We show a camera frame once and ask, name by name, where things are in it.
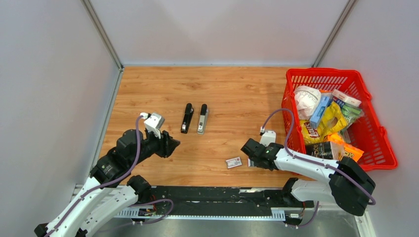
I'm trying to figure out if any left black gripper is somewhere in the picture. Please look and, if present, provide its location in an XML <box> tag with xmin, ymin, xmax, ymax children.
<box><xmin>129</xmin><ymin>127</ymin><xmax>181</xmax><ymax>167</ymax></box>

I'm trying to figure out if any red white staple box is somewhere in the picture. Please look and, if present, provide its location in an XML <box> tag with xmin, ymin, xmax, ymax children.
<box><xmin>225</xmin><ymin>157</ymin><xmax>243</xmax><ymax>169</ymax></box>

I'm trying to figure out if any grey and black stapler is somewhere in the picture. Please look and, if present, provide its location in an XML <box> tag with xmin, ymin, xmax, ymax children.
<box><xmin>197</xmin><ymin>104</ymin><xmax>209</xmax><ymax>135</ymax></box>

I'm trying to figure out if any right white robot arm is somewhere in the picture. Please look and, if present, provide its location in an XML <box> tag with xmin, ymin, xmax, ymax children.
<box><xmin>241</xmin><ymin>138</ymin><xmax>376</xmax><ymax>216</ymax></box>

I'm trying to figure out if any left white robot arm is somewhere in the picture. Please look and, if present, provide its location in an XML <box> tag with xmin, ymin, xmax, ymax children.
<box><xmin>34</xmin><ymin>129</ymin><xmax>180</xmax><ymax>237</ymax></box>

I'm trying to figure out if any white crumpled bag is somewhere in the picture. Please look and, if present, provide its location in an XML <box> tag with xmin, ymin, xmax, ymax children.
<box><xmin>294</xmin><ymin>85</ymin><xmax>321</xmax><ymax>120</ymax></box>

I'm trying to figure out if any yellow chips bag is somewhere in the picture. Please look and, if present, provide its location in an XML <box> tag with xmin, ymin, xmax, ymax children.
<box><xmin>299</xmin><ymin>102</ymin><xmax>348</xmax><ymax>145</ymax></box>

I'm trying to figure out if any blue box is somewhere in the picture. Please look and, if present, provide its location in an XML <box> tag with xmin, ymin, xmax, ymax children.
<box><xmin>309</xmin><ymin>95</ymin><xmax>331</xmax><ymax>129</ymax></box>

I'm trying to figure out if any orange snack pack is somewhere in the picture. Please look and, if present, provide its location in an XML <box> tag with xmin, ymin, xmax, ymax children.
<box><xmin>325</xmin><ymin>133</ymin><xmax>364</xmax><ymax>162</ymax></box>

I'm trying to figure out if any white red package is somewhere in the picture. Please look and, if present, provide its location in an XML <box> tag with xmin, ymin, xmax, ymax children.
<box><xmin>331</xmin><ymin>89</ymin><xmax>361</xmax><ymax>107</ymax></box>

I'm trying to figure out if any green snack pack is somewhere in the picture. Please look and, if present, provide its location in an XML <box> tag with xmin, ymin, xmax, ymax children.
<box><xmin>341</xmin><ymin>105</ymin><xmax>364</xmax><ymax>128</ymax></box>

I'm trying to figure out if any red plastic basket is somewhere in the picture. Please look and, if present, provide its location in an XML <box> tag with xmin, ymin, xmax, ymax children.
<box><xmin>281</xmin><ymin>68</ymin><xmax>398</xmax><ymax>172</ymax></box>

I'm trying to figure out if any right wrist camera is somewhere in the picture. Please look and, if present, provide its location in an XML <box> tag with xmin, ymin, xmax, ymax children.
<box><xmin>260</xmin><ymin>130</ymin><xmax>276</xmax><ymax>147</ymax></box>

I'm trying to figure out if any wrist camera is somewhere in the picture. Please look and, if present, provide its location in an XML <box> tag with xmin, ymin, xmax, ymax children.
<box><xmin>140</xmin><ymin>112</ymin><xmax>165</xmax><ymax>139</ymax></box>
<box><xmin>260</xmin><ymin>130</ymin><xmax>276</xmax><ymax>147</ymax></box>

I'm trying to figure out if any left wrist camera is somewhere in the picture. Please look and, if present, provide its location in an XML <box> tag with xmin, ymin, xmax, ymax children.
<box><xmin>140</xmin><ymin>112</ymin><xmax>165</xmax><ymax>139</ymax></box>

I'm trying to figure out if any slotted cable duct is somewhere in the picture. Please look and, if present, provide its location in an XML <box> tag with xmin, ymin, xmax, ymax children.
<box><xmin>114</xmin><ymin>206</ymin><xmax>286</xmax><ymax>221</ymax></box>

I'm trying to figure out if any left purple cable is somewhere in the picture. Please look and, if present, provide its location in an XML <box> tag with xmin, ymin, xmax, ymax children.
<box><xmin>44</xmin><ymin>115</ymin><xmax>174</xmax><ymax>237</ymax></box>

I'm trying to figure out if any purple cable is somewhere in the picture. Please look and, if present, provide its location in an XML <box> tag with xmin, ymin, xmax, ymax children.
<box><xmin>261</xmin><ymin>108</ymin><xmax>377</xmax><ymax>228</ymax></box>
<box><xmin>44</xmin><ymin>115</ymin><xmax>174</xmax><ymax>237</ymax></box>

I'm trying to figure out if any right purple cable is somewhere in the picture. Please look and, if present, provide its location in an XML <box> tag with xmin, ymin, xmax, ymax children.
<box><xmin>261</xmin><ymin>108</ymin><xmax>377</xmax><ymax>228</ymax></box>

